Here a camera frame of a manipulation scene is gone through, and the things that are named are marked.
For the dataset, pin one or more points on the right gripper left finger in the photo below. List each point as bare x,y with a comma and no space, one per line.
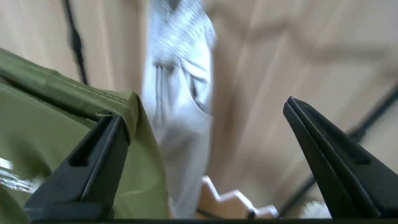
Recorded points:
87,186

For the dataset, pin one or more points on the green garment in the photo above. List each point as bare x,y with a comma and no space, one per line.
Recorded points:
40,133

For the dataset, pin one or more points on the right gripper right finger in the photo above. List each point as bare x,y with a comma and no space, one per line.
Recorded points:
348,174

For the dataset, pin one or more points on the pale grey garment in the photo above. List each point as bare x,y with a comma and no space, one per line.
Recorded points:
183,124

